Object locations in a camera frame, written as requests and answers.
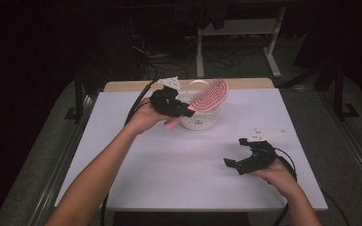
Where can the white plastic basket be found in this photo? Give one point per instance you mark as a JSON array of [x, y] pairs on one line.
[[201, 121]]

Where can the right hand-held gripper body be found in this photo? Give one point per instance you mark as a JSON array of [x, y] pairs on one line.
[[259, 157]]

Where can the white metal table frame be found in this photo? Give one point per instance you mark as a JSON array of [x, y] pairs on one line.
[[242, 28]]

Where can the pink hairbrush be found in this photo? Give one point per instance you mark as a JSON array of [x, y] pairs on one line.
[[210, 94]]

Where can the aluminium floor rail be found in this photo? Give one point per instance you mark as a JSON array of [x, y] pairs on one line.
[[62, 163], [352, 141]]

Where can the black metal stand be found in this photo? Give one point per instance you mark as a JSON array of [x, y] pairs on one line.
[[79, 94], [339, 94]]

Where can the person's right hand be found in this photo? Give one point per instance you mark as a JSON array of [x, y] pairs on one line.
[[278, 177]]

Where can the person's left hand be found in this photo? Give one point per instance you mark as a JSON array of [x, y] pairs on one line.
[[144, 117]]

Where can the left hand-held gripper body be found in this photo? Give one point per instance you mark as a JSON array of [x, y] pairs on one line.
[[166, 102]]

